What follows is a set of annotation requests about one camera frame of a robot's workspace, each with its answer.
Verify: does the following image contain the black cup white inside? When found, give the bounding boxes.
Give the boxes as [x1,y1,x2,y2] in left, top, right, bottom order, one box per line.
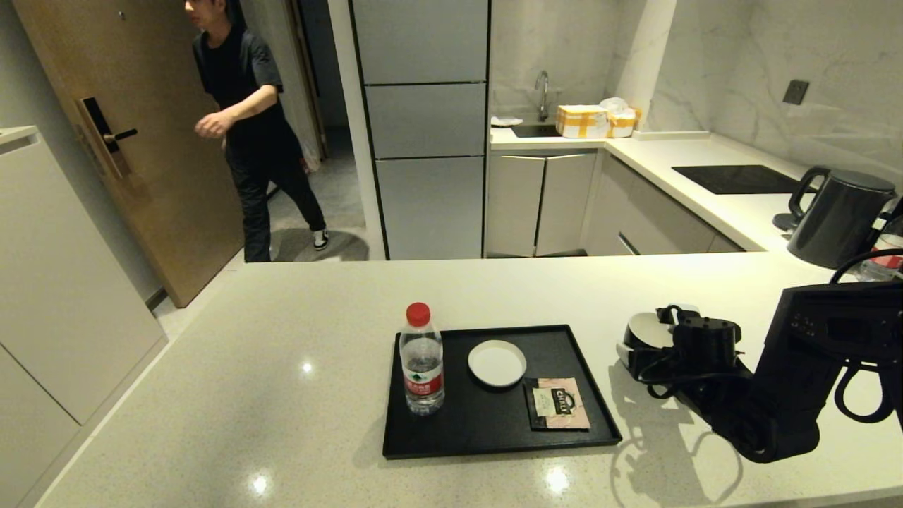
[616,311,681,382]

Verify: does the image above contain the pink tea bag packet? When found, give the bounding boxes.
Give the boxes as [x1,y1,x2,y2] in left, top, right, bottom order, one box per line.
[523,377,591,432]

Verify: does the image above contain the round white coaster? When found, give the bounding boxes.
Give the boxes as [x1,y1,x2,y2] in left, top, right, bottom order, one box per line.
[468,339,528,388]

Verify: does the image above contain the black electric kettle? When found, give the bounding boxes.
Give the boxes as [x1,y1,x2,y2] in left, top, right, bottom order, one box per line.
[787,167,897,270]

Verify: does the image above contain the clear water bottle red label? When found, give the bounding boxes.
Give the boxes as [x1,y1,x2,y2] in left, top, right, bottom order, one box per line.
[857,231,903,283]
[399,302,446,416]

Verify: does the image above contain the grey lower kitchen cabinet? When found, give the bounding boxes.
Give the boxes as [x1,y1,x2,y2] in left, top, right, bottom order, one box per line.
[584,153,745,257]

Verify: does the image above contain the black induction cooktop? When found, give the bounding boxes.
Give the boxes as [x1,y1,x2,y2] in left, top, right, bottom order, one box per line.
[671,164,819,195]

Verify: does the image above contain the grey sink cabinet door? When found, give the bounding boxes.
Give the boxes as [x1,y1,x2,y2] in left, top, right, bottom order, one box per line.
[534,153,597,257]
[485,153,546,258]

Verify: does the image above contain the black rectangular serving tray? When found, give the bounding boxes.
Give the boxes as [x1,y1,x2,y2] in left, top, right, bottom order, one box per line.
[382,324,623,460]

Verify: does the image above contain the small box yellow tape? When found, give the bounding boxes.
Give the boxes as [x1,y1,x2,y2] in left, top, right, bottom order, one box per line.
[607,108,641,138]

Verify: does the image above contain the large box yellow tape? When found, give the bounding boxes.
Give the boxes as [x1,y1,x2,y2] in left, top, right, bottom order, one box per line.
[555,104,610,139]

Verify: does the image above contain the tall grey refrigerator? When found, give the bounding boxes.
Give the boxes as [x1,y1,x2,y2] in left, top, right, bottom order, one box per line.
[349,0,491,261]

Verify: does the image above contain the chrome sink faucet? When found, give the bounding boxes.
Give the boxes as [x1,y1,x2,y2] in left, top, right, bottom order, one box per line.
[533,70,551,123]

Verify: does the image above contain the person in black clothes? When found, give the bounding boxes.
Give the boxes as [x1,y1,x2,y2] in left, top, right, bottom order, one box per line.
[185,0,330,263]

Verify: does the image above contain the wooden entrance door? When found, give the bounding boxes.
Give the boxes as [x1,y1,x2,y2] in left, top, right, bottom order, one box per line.
[13,0,248,309]

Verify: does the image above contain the white tall cabinet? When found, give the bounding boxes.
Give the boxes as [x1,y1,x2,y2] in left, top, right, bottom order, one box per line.
[0,126,169,508]

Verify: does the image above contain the black electronic door lock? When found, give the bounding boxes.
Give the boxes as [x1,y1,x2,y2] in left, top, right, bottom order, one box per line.
[77,97,140,179]

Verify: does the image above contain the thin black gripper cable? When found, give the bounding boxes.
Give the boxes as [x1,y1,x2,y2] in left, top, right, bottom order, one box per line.
[637,349,749,401]

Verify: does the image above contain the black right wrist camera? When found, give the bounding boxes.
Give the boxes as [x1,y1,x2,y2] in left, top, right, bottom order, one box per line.
[670,316,743,369]

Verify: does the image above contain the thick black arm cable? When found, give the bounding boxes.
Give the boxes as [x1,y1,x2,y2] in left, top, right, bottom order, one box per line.
[831,248,903,425]

